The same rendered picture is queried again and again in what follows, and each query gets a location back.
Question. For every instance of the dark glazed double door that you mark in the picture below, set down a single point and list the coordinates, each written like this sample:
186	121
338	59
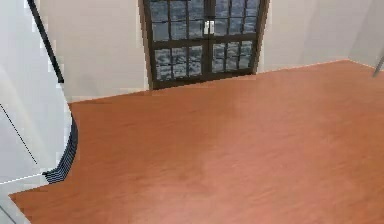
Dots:
203	43

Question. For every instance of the white fridge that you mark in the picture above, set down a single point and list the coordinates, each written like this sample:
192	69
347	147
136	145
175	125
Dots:
26	100

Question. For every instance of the grey metal leg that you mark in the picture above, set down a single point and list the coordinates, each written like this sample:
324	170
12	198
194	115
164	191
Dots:
379	66

